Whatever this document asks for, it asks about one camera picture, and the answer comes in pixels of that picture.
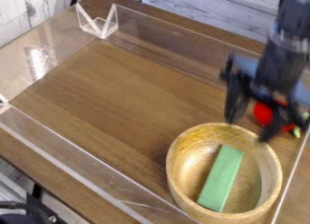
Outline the brown wooden bowl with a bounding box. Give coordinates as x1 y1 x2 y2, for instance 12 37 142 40
166 122 282 224

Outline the clear acrylic corner bracket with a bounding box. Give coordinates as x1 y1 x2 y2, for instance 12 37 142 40
75 4 119 39

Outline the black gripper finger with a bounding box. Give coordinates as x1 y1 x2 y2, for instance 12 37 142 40
225 76 250 123
257 102 310 143

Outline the clear acrylic back wall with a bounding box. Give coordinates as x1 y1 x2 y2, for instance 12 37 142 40
116 6 310 97

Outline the black clamp at table edge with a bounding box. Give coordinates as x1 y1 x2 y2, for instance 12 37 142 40
0 194 68 224

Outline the red felt strawberry toy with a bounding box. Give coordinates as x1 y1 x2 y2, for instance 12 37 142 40
251 101 310 139

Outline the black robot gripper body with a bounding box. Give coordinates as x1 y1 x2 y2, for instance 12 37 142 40
219 54 310 113

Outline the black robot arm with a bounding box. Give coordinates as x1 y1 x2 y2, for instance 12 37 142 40
221 0 310 142

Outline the clear acrylic left wall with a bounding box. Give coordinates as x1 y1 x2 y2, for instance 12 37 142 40
0 5 95 103

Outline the green rectangular block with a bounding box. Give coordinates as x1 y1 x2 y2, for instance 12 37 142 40
197 145 243 212

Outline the clear acrylic front wall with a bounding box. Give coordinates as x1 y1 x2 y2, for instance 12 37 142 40
0 102 199 224

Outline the clear acrylic wall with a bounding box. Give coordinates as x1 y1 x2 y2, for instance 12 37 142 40
116 6 310 97
0 102 199 224
0 5 95 103

